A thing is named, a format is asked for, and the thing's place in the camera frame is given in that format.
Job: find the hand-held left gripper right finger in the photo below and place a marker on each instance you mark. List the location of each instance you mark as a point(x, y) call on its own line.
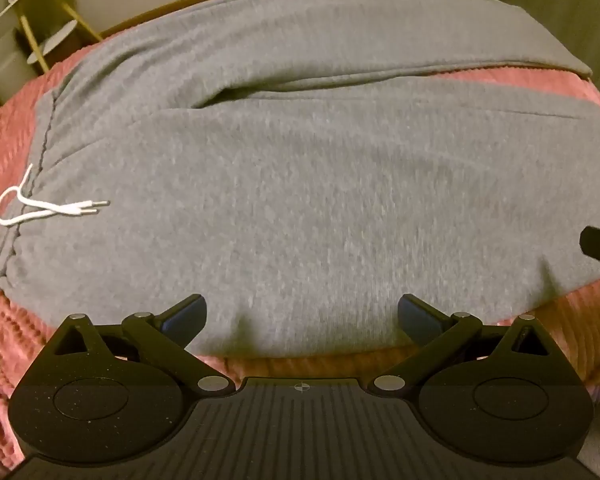
point(416, 322)

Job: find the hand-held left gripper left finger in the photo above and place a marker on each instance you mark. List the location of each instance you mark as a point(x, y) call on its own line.
point(184, 321)

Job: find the grey sweatpants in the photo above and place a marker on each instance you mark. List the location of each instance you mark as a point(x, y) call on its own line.
point(290, 175)

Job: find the pink ribbed blanket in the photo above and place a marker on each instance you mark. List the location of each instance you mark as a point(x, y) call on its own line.
point(10, 125)

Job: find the gold tiered side table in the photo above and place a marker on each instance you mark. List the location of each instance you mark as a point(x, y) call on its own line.
point(35, 25)

